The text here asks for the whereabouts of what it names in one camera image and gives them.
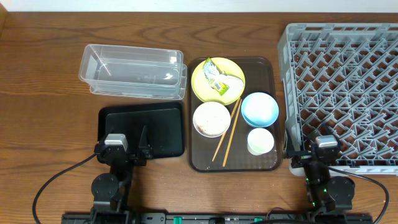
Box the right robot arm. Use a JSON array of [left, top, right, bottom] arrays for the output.
[[285, 125, 355, 223]]

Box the white tissue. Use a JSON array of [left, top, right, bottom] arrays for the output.
[[219, 74, 244, 95]]

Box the green snack wrapper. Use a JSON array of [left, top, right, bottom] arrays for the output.
[[202, 58, 229, 96]]

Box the pale green cup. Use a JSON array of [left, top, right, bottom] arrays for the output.
[[247, 128, 274, 156]]

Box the clear plastic waste bin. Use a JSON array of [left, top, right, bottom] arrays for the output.
[[79, 44, 187, 100]]

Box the wooden chopstick right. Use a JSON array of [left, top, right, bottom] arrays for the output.
[[223, 98, 242, 167]]

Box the yellow round plate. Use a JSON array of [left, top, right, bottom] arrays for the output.
[[191, 57, 246, 105]]

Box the light blue bowl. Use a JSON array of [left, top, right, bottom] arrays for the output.
[[241, 92, 279, 128]]

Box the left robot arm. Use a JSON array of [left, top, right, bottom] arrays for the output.
[[88, 126, 154, 224]]

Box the grey dishwasher rack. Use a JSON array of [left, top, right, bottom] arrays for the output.
[[277, 23, 397, 175]]

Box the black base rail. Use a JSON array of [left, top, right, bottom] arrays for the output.
[[61, 211, 373, 224]]

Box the wooden chopstick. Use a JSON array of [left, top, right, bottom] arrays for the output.
[[211, 97, 241, 162], [223, 98, 242, 167]]

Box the black plastic tray bin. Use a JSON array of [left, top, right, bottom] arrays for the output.
[[98, 101, 185, 159]]

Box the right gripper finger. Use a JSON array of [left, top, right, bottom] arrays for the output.
[[284, 129, 294, 152], [320, 124, 333, 136]]

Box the wooden chopstick left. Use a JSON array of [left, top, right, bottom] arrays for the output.
[[211, 97, 241, 162]]

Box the brown serving tray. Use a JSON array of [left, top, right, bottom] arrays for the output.
[[188, 57, 283, 173]]

